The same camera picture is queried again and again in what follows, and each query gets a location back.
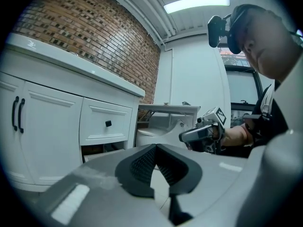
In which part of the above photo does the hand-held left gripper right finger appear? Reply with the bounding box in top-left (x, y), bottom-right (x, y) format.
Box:
top-left (157, 143), bottom-right (249, 226)

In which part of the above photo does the person's head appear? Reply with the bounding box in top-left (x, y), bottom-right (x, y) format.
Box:
top-left (231, 3), bottom-right (303, 82)

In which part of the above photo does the white chest strap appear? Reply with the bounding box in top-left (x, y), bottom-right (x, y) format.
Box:
top-left (260, 85), bottom-right (275, 114)

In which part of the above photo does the ceiling light panel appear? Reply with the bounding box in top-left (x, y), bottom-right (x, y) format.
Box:
top-left (163, 0), bottom-right (230, 14)

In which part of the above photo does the tall white drawer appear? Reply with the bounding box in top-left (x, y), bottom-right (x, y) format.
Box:
top-left (79, 97), bottom-right (133, 147)

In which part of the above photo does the person's black shirt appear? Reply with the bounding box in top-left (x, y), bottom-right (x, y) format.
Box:
top-left (220, 84), bottom-right (289, 158)

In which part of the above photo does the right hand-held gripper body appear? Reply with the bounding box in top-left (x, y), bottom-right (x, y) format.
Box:
top-left (188, 106), bottom-right (227, 155)

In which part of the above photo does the person's right forearm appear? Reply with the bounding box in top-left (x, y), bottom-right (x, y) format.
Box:
top-left (222, 124), bottom-right (255, 148)

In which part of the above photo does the white vanity cabinet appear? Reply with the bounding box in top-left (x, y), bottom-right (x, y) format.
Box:
top-left (0, 48), bottom-right (143, 192)

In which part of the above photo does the black cabinet door handle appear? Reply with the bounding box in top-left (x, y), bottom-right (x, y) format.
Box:
top-left (11, 96), bottom-right (19, 131)
top-left (18, 98), bottom-right (26, 134)

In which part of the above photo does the shallow white drawer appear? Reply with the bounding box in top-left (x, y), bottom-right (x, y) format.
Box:
top-left (81, 144), bottom-right (133, 164)

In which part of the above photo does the white cabinet door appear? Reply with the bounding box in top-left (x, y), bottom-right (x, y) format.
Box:
top-left (0, 72), bottom-right (26, 184)
top-left (21, 80), bottom-right (83, 186)

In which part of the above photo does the white ceiling pipe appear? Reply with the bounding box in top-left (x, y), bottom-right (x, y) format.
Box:
top-left (118, 0), bottom-right (177, 47)

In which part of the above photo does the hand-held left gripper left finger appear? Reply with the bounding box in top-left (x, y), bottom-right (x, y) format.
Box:
top-left (35, 143), bottom-right (171, 227)

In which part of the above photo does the white toilet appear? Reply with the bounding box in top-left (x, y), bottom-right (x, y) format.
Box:
top-left (136, 119), bottom-right (197, 148)

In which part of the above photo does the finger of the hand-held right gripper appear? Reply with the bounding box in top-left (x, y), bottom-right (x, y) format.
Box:
top-left (179, 124), bottom-right (214, 143)

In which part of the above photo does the white sink basin top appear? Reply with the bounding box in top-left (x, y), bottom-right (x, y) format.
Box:
top-left (4, 33), bottom-right (145, 98)

